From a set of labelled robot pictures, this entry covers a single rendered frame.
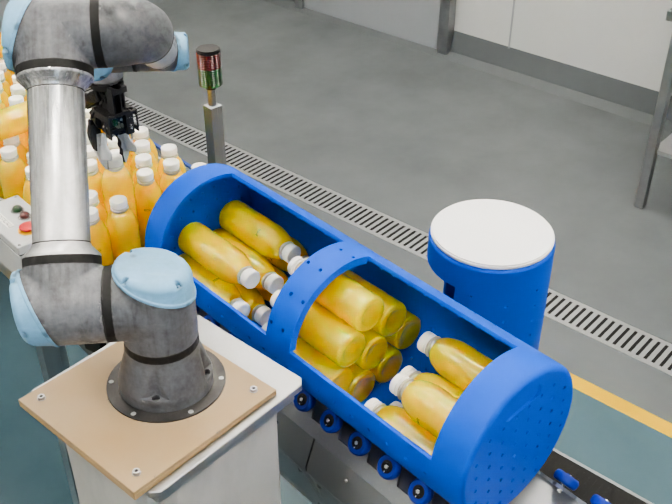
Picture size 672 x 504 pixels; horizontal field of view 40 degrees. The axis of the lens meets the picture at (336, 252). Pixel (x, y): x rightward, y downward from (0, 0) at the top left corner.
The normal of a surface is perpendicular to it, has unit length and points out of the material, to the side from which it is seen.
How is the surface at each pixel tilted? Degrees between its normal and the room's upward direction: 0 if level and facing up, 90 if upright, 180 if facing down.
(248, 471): 90
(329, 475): 71
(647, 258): 0
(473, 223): 0
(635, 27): 90
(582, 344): 0
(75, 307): 55
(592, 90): 76
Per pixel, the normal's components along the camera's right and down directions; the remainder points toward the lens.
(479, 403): -0.40, -0.48
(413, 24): -0.66, 0.43
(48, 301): 0.05, -0.15
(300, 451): -0.69, 0.09
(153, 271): 0.14, -0.84
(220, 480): 0.76, 0.37
